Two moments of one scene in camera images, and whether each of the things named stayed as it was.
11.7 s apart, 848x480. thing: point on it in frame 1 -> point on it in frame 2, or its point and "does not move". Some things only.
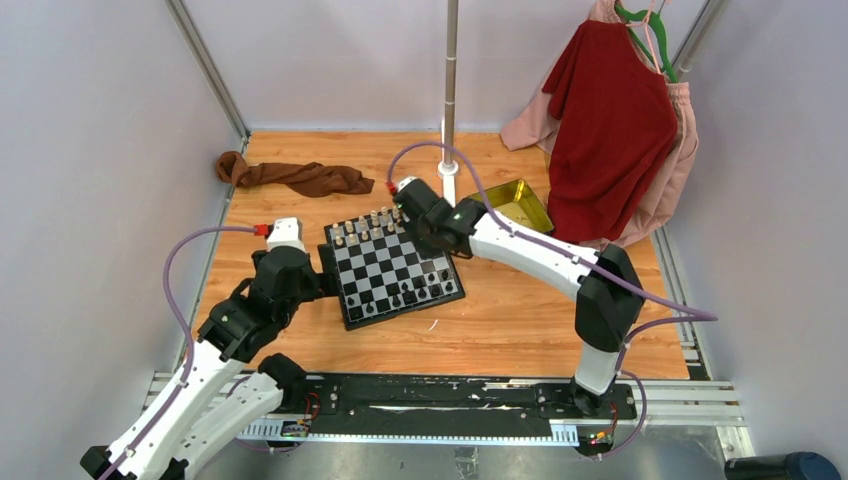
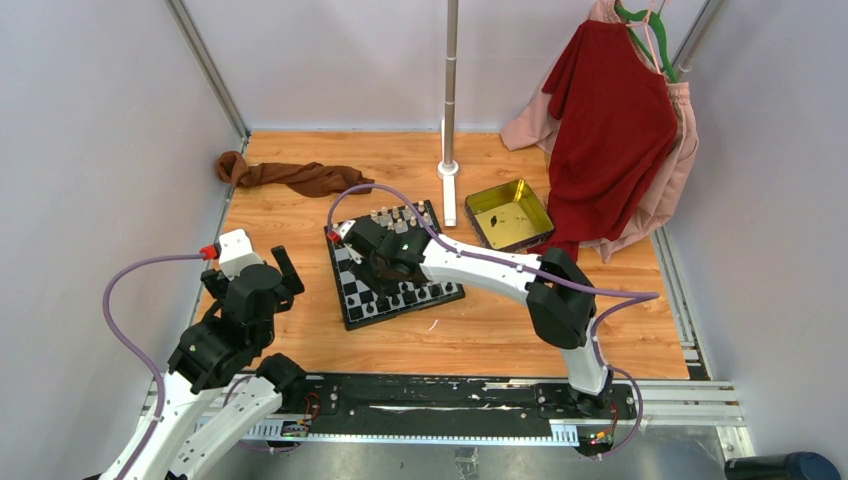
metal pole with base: (449, 168) does not move
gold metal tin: (517, 201) does not move
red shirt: (615, 134) does not move
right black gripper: (430, 251) -> (385, 287)
